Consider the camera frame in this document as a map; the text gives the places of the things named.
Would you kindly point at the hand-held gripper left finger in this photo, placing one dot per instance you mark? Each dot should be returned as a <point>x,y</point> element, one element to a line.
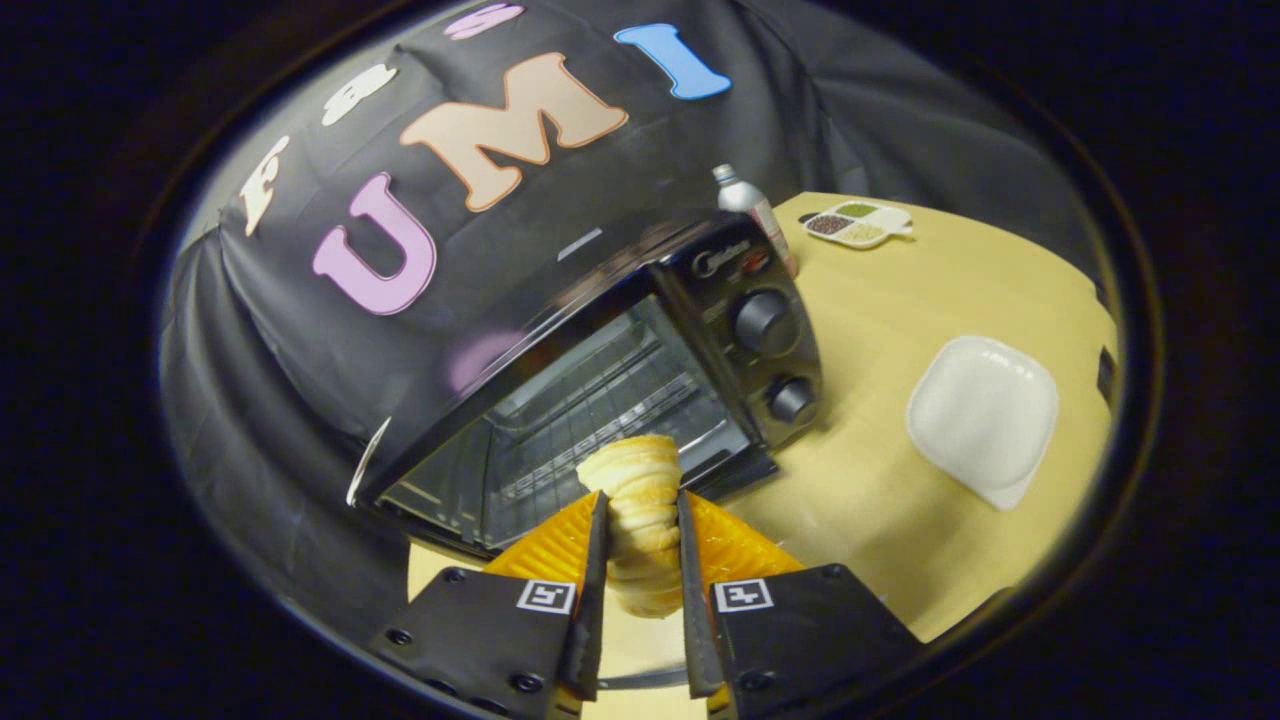
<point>590,620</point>

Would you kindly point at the golden ridged bread roll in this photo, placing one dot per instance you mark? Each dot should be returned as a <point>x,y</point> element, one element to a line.
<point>640,500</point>

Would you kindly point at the black toaster oven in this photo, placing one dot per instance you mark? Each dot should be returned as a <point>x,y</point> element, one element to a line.
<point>720,300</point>

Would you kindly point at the black backdrop cloth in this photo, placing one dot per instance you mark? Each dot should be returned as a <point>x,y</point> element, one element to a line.
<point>300,380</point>

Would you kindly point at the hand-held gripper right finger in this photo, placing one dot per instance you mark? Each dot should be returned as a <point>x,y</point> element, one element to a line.
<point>697,630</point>

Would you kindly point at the white divided condiment dish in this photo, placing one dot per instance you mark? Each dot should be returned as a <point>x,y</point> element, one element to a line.
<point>860,225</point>

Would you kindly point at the silver bottle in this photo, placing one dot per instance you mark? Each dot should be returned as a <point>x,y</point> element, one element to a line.
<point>745,198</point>

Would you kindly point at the white square plate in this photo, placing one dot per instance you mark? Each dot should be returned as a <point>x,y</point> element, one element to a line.
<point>985,415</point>

